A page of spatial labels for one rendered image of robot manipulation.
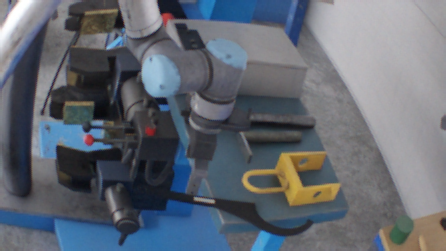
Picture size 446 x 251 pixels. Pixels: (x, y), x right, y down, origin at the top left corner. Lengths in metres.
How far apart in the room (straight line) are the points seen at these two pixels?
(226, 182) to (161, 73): 0.52
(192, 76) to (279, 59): 0.76
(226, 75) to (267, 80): 0.69
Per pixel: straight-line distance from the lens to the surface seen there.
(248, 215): 1.90
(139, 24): 1.60
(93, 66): 2.41
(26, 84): 2.63
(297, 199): 1.97
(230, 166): 2.04
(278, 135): 2.16
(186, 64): 1.57
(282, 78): 2.32
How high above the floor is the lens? 2.32
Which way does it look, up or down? 36 degrees down
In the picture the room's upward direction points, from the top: 17 degrees clockwise
